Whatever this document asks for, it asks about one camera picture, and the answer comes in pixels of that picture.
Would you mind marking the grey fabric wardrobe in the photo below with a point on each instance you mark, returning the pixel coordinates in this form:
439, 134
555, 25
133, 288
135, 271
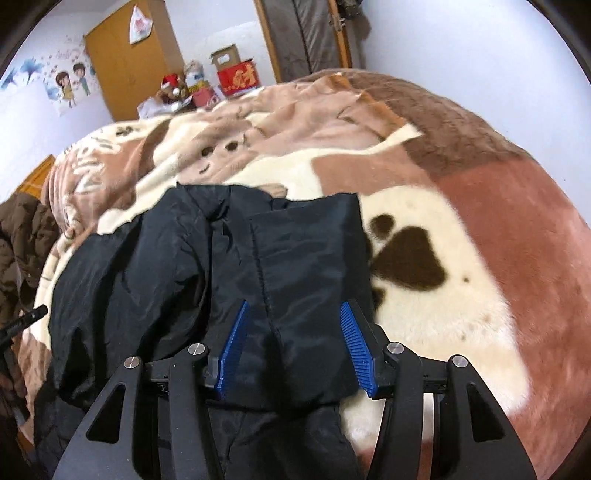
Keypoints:
304, 37

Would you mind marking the plush toy with santa hat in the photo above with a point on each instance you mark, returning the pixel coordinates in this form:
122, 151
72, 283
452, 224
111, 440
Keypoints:
171, 87

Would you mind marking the red gift box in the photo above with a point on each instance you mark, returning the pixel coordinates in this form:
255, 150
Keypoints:
238, 81

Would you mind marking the white plastic bag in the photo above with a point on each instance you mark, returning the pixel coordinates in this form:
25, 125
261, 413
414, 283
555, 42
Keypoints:
140, 25

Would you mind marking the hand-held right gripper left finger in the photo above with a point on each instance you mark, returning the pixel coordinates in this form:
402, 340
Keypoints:
233, 350

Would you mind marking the wooden bed headboard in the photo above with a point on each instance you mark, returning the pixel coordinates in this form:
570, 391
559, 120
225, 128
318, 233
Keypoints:
37, 177

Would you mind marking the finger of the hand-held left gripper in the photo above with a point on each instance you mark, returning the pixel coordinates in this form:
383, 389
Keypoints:
25, 325

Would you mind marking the wooden wardrobe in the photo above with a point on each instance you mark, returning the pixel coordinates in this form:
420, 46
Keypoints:
134, 74

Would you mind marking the white snack packet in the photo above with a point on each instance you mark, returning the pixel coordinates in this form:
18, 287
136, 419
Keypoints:
195, 71

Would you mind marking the cartoon wall sticker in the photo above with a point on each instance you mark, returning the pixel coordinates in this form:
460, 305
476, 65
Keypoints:
69, 85

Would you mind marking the open cardboard box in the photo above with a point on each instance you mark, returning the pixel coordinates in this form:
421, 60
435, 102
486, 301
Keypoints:
228, 55

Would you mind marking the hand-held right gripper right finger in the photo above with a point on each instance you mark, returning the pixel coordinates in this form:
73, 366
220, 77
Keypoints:
360, 350

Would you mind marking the black puffer jacket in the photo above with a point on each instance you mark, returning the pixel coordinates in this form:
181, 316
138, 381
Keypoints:
161, 277

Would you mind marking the brown printed plush blanket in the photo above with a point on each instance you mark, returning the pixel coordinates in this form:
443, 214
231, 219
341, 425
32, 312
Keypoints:
461, 277

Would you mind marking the brown puffer jacket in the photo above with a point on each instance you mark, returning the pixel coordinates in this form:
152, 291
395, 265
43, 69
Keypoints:
23, 240

